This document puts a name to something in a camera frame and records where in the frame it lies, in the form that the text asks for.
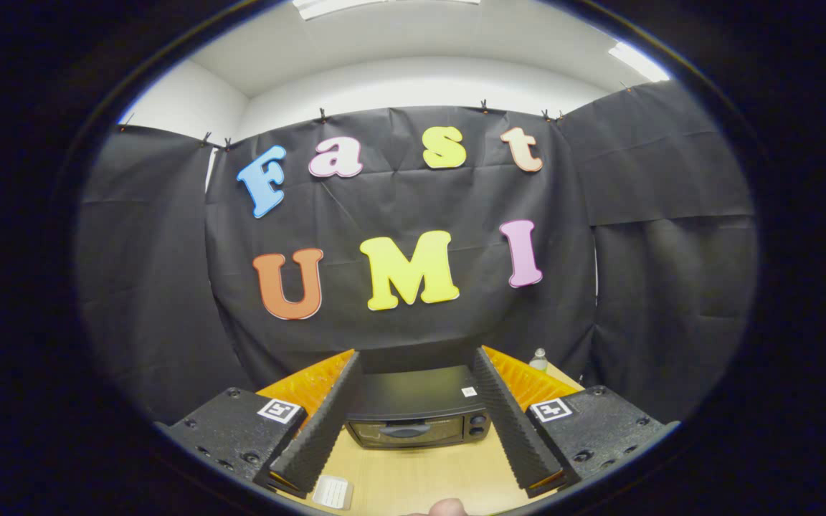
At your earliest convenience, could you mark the black toaster oven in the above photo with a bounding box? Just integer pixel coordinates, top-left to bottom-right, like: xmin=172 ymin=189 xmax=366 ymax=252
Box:
xmin=345 ymin=364 xmax=491 ymax=450

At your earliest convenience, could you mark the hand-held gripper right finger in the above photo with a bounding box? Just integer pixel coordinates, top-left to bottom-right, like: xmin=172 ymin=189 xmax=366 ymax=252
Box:
xmin=472 ymin=345 xmax=680 ymax=500

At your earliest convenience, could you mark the black backdrop cloth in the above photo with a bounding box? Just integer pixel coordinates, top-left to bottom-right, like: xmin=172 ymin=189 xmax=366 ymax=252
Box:
xmin=75 ymin=80 xmax=759 ymax=424

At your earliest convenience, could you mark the white food tray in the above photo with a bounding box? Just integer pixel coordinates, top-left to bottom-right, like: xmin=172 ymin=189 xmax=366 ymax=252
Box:
xmin=313 ymin=474 xmax=354 ymax=511

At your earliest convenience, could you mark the small ceiling light panel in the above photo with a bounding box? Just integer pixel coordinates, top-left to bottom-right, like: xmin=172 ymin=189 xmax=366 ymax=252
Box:
xmin=608 ymin=42 xmax=672 ymax=83

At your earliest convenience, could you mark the long ceiling light panel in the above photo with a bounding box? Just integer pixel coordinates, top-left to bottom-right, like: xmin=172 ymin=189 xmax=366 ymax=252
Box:
xmin=293 ymin=0 xmax=482 ymax=20

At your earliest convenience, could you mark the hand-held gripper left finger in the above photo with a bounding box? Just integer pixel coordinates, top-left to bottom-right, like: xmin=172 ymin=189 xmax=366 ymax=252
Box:
xmin=155 ymin=349 xmax=365 ymax=500

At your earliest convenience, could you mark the row of small cloth clips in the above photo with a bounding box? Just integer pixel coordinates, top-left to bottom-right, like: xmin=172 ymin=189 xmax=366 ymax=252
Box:
xmin=118 ymin=82 xmax=635 ymax=151

